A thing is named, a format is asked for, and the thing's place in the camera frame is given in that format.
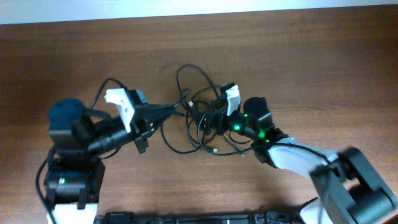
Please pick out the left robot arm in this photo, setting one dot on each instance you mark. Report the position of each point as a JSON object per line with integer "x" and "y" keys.
{"x": 82, "y": 139}

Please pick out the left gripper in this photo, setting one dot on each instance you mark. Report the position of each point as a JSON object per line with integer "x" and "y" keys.
{"x": 153, "y": 114}

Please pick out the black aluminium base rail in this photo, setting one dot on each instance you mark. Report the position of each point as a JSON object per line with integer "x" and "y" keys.
{"x": 248, "y": 218}

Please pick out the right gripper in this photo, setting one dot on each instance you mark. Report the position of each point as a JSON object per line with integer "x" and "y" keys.
{"x": 221, "y": 114}

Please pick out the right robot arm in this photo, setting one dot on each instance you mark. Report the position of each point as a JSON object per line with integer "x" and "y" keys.
{"x": 349, "y": 188}

